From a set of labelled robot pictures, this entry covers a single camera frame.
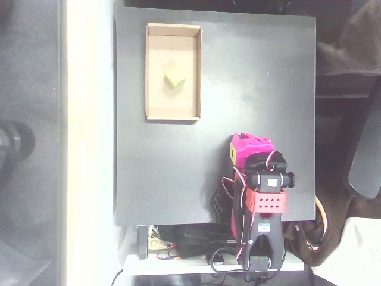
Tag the brown jacket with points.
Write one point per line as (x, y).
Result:
(303, 238)

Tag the lime green cube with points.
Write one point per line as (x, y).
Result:
(175, 76)

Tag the white shelf board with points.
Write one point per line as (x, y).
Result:
(166, 265)

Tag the cardboard box tray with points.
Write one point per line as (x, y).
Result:
(172, 44)

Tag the white cloth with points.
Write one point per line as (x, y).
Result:
(354, 253)

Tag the black table clamp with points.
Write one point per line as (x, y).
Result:
(143, 242)

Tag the small black circuit board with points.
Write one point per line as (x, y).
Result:
(218, 258)

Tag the black red robot arm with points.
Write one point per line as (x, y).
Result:
(265, 238)

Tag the beige wooden piece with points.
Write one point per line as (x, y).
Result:
(156, 242)

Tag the dark brown garment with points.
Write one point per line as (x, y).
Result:
(348, 50)

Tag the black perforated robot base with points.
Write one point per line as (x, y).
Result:
(220, 205)

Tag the grey office chair part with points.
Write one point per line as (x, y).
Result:
(366, 161)

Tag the magenta yellow gripper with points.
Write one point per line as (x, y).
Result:
(249, 148)

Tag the black power adapter bundle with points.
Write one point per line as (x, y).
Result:
(196, 242)

